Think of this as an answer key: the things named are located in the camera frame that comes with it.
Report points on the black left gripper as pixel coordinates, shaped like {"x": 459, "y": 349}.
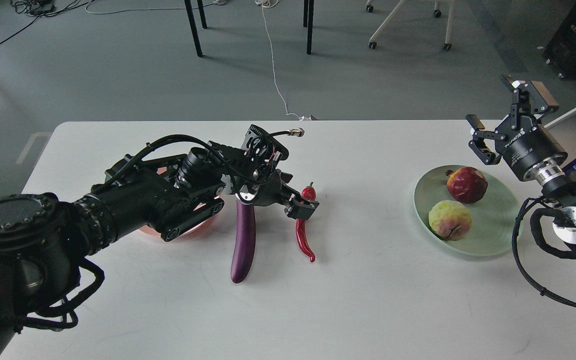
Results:
{"x": 276, "y": 191}

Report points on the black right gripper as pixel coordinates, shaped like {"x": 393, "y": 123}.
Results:
{"x": 523, "y": 141}

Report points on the red chili pepper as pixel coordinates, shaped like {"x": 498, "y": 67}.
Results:
{"x": 300, "y": 225}

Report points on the red pomegranate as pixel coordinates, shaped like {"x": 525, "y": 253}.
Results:
{"x": 466, "y": 185}

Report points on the green yellow apple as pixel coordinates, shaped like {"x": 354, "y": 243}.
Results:
{"x": 450, "y": 220}

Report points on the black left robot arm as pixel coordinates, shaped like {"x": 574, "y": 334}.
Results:
{"x": 45, "y": 244}

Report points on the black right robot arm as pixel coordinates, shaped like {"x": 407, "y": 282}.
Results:
{"x": 552, "y": 217}

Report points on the purple eggplant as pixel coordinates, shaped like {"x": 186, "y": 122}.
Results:
{"x": 245, "y": 243}

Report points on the light green plate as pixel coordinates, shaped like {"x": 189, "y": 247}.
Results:
{"x": 493, "y": 216}

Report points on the black table legs right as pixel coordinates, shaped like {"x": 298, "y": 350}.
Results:
{"x": 308, "y": 23}

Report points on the black table legs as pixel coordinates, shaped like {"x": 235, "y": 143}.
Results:
{"x": 193, "y": 23}
{"x": 308, "y": 23}

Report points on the black table legs left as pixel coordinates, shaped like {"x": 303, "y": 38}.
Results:
{"x": 193, "y": 23}

